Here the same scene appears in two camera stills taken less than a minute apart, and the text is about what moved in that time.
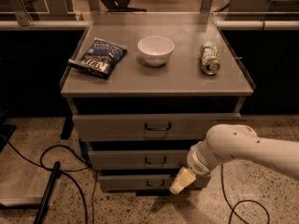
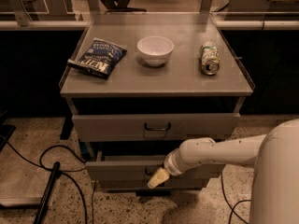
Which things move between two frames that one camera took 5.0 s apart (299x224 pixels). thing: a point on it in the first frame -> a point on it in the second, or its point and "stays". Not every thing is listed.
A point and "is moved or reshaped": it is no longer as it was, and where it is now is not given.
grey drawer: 138,159 is moved or reshaped
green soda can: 210,58 stays
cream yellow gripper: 196,163 -> 170,165
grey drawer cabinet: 144,89 stays
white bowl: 155,50 stays
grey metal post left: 22,16 stays
